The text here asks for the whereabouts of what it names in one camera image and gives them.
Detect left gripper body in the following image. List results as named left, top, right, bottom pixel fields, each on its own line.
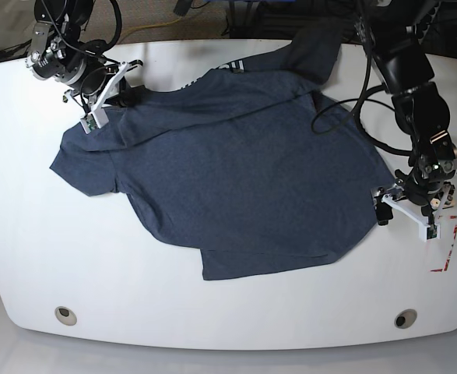
left=395, top=134, right=457, bottom=206

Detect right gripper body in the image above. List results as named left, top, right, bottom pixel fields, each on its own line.
left=26, top=37, right=113, bottom=97

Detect dark blue T-shirt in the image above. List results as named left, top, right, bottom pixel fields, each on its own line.
left=51, top=26, right=392, bottom=281

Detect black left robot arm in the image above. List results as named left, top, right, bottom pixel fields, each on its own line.
left=353, top=1, right=457, bottom=240

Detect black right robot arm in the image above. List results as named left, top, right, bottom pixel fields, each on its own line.
left=26, top=1, right=122, bottom=112

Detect red tape rectangle marking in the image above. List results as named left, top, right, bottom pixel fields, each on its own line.
left=427, top=215, right=457, bottom=273

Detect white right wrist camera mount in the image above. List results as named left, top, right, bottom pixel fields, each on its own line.
left=63, top=60, right=143, bottom=134

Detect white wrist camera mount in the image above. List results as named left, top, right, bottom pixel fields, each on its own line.
left=371, top=182, right=455, bottom=242
left=63, top=60, right=143, bottom=134

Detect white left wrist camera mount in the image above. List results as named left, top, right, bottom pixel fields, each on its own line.
left=371, top=182, right=455, bottom=242

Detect yellow cable on floor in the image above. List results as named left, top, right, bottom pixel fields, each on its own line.
left=113, top=14, right=181, bottom=46

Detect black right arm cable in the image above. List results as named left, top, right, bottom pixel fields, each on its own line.
left=72, top=0, right=122, bottom=55

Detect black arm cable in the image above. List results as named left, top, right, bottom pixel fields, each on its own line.
left=72, top=0, right=122, bottom=55
left=311, top=0, right=416, bottom=155

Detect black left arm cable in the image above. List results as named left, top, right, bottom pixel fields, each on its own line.
left=311, top=0, right=416, bottom=155

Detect right table cable grommet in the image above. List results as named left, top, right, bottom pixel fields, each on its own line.
left=394, top=309, right=417, bottom=330

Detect table cable grommet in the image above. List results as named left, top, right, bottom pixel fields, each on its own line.
left=394, top=309, right=417, bottom=330
left=54, top=306, right=77, bottom=326

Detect left table cable grommet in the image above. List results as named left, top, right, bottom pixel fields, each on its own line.
left=54, top=306, right=77, bottom=326

